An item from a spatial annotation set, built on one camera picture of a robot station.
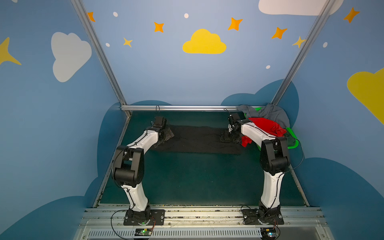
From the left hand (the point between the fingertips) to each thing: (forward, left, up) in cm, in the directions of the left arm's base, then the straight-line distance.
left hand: (167, 136), depth 97 cm
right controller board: (-51, -54, -9) cm, 75 cm away
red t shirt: (+5, -67, +6) cm, 67 cm away
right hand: (+1, -41, -2) cm, 41 cm away
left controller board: (-51, +6, -8) cm, 52 cm away
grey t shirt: (+24, -76, +2) cm, 80 cm away
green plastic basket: (-4, -80, +4) cm, 80 cm away
